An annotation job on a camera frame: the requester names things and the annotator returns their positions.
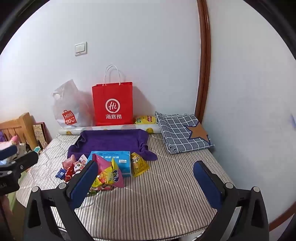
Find wooden headboard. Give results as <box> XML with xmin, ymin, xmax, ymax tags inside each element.
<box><xmin>0</xmin><ymin>112</ymin><xmax>35</xmax><ymax>151</ymax></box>

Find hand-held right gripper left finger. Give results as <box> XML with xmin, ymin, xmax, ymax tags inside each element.
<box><xmin>23</xmin><ymin>159</ymin><xmax>99</xmax><ymax>241</ymax></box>

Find folded plaid cloth with star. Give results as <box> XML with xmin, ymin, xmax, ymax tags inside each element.
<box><xmin>154</xmin><ymin>112</ymin><xmax>215</xmax><ymax>154</ymax></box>

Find translucent plastic bag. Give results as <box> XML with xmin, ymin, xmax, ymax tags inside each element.
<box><xmin>51</xmin><ymin>79</ymin><xmax>95</xmax><ymax>130</ymax></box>

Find brown wooden door frame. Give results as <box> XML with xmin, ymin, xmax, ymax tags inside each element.
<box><xmin>194</xmin><ymin>0</ymin><xmax>212</xmax><ymax>124</ymax></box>

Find pink yellow chips bag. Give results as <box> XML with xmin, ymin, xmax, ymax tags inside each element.
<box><xmin>89</xmin><ymin>153</ymin><xmax>125</xmax><ymax>189</ymax></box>

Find blue tissue pack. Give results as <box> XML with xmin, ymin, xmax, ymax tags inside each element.
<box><xmin>87</xmin><ymin>151</ymin><xmax>132</xmax><ymax>178</ymax></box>

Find green pink snack packet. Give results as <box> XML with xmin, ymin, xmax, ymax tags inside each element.
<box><xmin>87</xmin><ymin>185</ymin><xmax>104</xmax><ymax>194</ymax></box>

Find white light switch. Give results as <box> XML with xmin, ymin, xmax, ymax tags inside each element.
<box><xmin>74</xmin><ymin>42</ymin><xmax>88</xmax><ymax>56</ymax></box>

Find yellow chip bag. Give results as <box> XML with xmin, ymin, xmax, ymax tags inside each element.
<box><xmin>135</xmin><ymin>115</ymin><xmax>157</xmax><ymax>125</ymax></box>

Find yellow snack packet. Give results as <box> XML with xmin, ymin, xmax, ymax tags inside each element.
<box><xmin>130</xmin><ymin>152</ymin><xmax>149</xmax><ymax>178</ymax></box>

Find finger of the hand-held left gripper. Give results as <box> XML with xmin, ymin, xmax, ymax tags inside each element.
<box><xmin>0</xmin><ymin>145</ymin><xmax>18</xmax><ymax>161</ymax></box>
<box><xmin>0</xmin><ymin>151</ymin><xmax>39</xmax><ymax>178</ymax></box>

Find dusty pink snack packet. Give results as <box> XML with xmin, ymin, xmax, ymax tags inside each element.
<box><xmin>62</xmin><ymin>154</ymin><xmax>77</xmax><ymax>169</ymax></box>

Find purple towel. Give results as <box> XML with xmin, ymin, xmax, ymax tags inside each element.
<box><xmin>67</xmin><ymin>129</ymin><xmax>158</xmax><ymax>161</ymax></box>

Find fruit print paper roll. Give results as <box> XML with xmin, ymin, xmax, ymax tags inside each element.
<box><xmin>58</xmin><ymin>123</ymin><xmax>162</xmax><ymax>135</ymax></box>

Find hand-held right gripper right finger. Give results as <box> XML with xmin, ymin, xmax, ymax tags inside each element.
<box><xmin>193</xmin><ymin>160</ymin><xmax>270</xmax><ymax>241</ymax></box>

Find striped mattress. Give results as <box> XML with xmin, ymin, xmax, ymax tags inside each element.
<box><xmin>15</xmin><ymin>133</ymin><xmax>242</xmax><ymax>240</ymax></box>

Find white printed bag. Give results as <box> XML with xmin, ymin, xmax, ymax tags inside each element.
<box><xmin>14</xmin><ymin>144</ymin><xmax>31</xmax><ymax>158</ymax></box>

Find red paper bag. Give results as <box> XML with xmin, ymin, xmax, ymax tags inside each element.
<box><xmin>92</xmin><ymin>65</ymin><xmax>134</xmax><ymax>127</ymax></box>

